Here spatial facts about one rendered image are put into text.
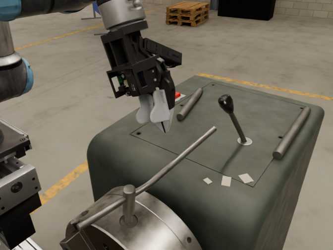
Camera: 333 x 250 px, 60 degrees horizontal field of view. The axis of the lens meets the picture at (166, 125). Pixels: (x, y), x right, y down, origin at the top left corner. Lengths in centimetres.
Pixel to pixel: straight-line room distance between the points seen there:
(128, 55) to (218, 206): 34
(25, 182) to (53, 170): 184
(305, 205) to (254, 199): 195
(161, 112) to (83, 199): 196
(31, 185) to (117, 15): 64
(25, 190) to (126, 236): 49
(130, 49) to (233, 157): 36
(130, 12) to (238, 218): 42
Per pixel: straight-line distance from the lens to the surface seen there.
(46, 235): 229
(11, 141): 104
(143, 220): 58
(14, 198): 98
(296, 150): 79
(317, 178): 286
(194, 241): 62
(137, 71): 49
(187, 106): 87
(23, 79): 102
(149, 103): 58
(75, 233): 64
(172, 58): 59
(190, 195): 63
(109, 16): 52
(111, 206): 51
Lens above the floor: 167
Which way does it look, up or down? 31 degrees down
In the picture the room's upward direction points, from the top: straight up
